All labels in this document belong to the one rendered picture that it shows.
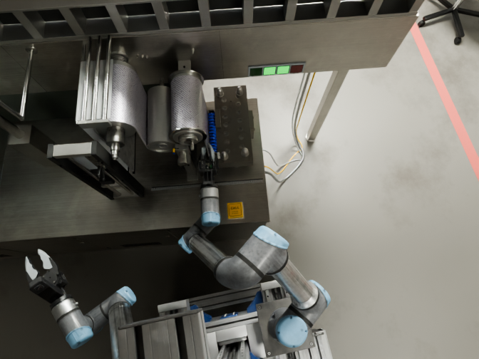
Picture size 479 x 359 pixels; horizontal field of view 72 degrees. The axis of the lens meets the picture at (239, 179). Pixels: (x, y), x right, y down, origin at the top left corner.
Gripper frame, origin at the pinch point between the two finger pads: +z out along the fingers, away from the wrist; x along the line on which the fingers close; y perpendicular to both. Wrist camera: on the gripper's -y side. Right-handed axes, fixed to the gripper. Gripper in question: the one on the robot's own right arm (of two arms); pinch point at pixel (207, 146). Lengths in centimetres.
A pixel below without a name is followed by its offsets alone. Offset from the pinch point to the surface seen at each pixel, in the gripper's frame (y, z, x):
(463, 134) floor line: -109, 42, -197
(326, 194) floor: -109, 2, -80
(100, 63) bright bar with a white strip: 36, 19, 33
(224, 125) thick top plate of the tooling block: -6.9, 13.1, -8.2
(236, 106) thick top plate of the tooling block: -6.1, 22.5, -14.3
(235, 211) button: -16.7, -26.2, -10.2
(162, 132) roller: 14.1, 1.4, 16.3
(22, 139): 8, 6, 77
